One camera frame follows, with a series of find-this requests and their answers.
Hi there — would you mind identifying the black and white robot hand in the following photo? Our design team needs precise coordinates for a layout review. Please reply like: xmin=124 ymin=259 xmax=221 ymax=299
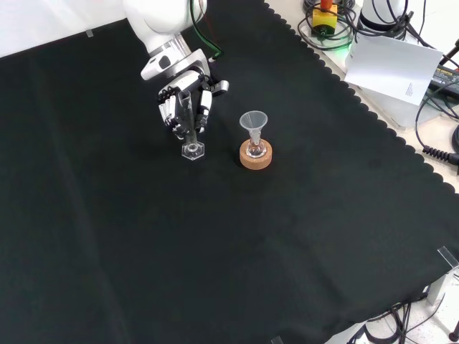
xmin=140 ymin=49 xmax=230 ymax=141

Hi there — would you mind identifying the clear glass graduated cylinder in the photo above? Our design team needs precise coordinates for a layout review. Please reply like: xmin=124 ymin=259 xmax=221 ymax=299
xmin=177 ymin=90 xmax=207 ymax=162

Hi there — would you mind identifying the clear plastic funnel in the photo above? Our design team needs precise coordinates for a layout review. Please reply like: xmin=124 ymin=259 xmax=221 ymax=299
xmin=239 ymin=110 xmax=269 ymax=145

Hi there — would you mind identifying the clear round-bottom flask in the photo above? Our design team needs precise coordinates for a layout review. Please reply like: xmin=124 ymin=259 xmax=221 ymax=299
xmin=246 ymin=138 xmax=267 ymax=160

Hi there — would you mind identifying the yellow stop button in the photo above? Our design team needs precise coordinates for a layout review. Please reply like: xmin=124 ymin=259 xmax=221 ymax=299
xmin=311 ymin=0 xmax=340 ymax=37

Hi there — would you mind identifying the black bench cloth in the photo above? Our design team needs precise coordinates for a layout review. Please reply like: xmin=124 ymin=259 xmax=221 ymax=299
xmin=0 ymin=0 xmax=459 ymax=344

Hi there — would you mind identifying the white paper sheet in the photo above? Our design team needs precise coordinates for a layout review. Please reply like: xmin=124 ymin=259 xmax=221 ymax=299
xmin=343 ymin=34 xmax=445 ymax=107

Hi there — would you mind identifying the black power adapter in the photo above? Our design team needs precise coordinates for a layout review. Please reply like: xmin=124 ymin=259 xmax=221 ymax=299
xmin=427 ymin=62 xmax=459 ymax=95

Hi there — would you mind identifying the black tripod leg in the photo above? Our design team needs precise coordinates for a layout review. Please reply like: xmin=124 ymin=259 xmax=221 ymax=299
xmin=439 ymin=37 xmax=459 ymax=70

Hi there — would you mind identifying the green cable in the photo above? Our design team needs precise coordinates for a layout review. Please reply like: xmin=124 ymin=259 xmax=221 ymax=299
xmin=189 ymin=0 xmax=226 ymax=62

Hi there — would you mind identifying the brown cork ring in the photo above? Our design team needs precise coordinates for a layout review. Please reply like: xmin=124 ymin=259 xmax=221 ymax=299
xmin=238 ymin=138 xmax=274 ymax=171

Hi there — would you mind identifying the black cables round stop button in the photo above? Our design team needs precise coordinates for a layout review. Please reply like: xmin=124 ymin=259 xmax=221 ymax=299
xmin=296 ymin=0 xmax=359 ymax=50

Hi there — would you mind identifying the black coiled cable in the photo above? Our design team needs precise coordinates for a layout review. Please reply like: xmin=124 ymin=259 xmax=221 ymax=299
xmin=421 ymin=143 xmax=459 ymax=166

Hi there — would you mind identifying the black floor cable bundle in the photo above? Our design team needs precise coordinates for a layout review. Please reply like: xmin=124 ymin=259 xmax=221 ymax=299
xmin=346 ymin=299 xmax=437 ymax=344

